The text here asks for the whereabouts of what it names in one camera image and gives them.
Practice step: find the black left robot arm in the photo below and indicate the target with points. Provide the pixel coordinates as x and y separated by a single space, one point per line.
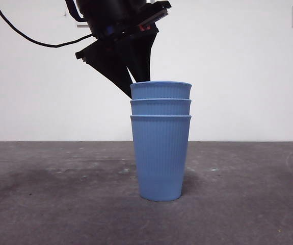
105 10

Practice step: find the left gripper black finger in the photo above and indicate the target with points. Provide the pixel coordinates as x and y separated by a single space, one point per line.
141 58
108 58

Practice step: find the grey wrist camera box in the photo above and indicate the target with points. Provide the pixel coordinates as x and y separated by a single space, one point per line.
159 10

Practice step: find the blue ribbed plastic cup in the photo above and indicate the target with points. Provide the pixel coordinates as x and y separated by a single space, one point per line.
161 158
161 108
161 91

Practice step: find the white wall socket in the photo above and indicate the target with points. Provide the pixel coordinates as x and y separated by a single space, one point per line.
82 25

